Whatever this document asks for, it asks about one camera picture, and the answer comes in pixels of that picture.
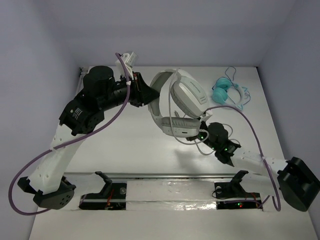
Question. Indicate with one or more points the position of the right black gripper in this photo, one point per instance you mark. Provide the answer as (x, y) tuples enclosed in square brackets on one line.
[(191, 138)]

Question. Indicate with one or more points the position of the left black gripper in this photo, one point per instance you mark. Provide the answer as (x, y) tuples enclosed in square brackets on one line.
[(136, 89)]

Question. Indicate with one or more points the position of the white grey headphones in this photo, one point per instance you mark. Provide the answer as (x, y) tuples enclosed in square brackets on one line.
[(188, 95)]

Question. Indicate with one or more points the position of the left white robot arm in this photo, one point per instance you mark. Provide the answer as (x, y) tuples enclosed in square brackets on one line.
[(98, 104)]

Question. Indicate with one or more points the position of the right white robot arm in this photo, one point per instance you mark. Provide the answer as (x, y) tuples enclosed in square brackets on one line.
[(291, 180)]

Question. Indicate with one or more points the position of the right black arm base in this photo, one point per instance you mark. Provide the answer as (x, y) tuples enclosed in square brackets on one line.
[(232, 196)]

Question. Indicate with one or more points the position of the teal white headphones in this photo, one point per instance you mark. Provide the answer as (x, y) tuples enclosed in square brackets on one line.
[(220, 93)]

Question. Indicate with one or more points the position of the white foil tape strip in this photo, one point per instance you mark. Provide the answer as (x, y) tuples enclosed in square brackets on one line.
[(170, 195)]

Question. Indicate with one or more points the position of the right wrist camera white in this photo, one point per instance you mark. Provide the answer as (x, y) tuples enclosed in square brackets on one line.
[(206, 116)]

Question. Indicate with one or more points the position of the aluminium rail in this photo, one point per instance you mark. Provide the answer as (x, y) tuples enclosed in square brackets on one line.
[(140, 176)]

